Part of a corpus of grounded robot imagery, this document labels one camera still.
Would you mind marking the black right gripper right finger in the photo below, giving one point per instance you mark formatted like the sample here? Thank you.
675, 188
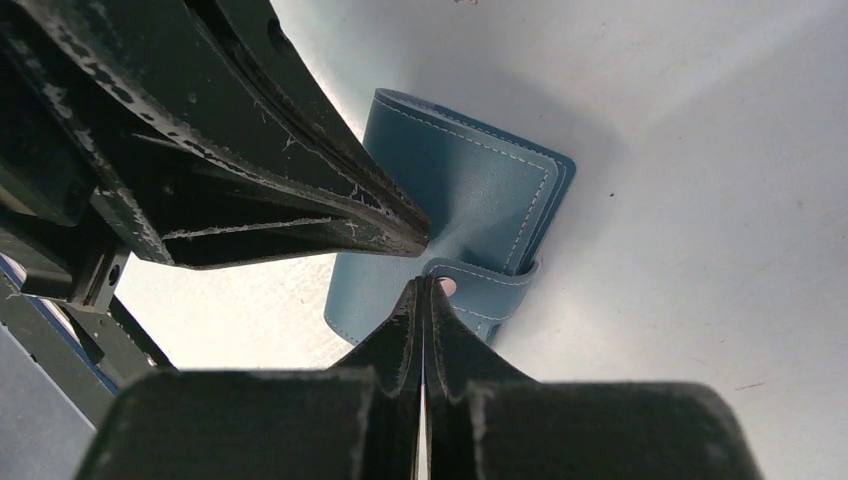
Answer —
488, 420

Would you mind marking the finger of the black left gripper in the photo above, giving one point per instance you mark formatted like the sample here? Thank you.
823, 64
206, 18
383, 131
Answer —
251, 36

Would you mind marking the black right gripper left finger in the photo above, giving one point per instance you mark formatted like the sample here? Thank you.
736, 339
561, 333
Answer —
357, 419

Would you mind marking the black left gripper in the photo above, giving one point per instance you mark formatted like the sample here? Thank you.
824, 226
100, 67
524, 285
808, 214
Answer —
125, 129

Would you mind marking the blue card holder wallet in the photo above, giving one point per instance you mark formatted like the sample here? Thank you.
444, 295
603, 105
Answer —
491, 197

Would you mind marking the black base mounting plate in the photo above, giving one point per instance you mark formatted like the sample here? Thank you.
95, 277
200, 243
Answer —
89, 356

